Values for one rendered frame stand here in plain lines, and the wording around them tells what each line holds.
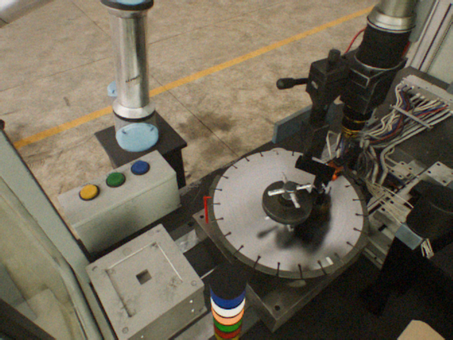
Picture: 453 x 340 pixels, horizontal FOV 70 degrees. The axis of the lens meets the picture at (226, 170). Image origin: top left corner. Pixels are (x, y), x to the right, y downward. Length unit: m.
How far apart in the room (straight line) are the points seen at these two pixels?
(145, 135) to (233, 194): 0.34
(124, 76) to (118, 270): 0.46
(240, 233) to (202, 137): 1.67
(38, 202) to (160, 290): 0.28
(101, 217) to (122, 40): 0.42
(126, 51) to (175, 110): 1.75
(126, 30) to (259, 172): 0.44
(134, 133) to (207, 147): 1.33
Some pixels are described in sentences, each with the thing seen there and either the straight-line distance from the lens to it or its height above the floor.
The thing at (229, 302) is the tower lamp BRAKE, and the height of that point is 1.15.
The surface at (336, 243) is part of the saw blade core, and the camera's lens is 0.71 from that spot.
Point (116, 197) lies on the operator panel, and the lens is 0.85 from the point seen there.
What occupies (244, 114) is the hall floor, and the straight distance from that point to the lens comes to 2.50.
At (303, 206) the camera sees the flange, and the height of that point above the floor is 0.96.
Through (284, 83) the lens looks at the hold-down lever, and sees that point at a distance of 0.60.
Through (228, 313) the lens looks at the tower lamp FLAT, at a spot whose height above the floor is 1.11.
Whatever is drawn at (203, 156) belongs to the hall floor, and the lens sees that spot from 2.16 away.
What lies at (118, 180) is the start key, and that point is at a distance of 0.87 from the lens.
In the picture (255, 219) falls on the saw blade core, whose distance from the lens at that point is 0.71.
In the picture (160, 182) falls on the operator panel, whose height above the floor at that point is 0.89.
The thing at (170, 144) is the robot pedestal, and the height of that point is 0.75.
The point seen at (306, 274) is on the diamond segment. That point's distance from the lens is 0.66.
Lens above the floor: 1.54
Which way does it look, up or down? 48 degrees down
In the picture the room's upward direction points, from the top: straight up
